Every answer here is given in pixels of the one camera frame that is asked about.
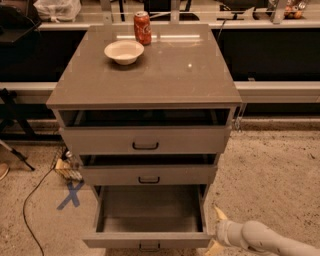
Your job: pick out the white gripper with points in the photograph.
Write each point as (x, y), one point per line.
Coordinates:
(222, 232)

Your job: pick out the grey bottom drawer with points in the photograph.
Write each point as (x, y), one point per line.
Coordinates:
(149, 218)

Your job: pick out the grey drawer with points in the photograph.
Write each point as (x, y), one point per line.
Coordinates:
(148, 175)
(149, 218)
(145, 141)

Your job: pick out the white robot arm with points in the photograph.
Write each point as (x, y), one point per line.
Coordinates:
(254, 237)

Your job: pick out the grey middle drawer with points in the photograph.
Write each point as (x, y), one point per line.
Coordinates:
(148, 175)

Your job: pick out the grey drawer cabinet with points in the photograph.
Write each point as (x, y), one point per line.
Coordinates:
(180, 81)

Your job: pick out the grey top drawer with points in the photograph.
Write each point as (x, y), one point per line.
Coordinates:
(145, 141)

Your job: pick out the blue tape cross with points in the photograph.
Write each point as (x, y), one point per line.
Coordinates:
(72, 195)

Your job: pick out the white bowl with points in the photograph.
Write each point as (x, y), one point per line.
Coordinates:
(124, 52)

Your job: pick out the orange soda can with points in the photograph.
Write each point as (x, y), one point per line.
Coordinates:
(142, 27)

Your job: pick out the tan shoe tip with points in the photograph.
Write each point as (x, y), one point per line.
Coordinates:
(4, 169)

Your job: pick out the fruit bowl in background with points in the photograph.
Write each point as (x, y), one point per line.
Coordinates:
(294, 9)

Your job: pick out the white plastic bag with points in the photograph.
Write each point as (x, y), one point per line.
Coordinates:
(58, 10)

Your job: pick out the wire basket with items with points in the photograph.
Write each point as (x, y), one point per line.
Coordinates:
(66, 165)

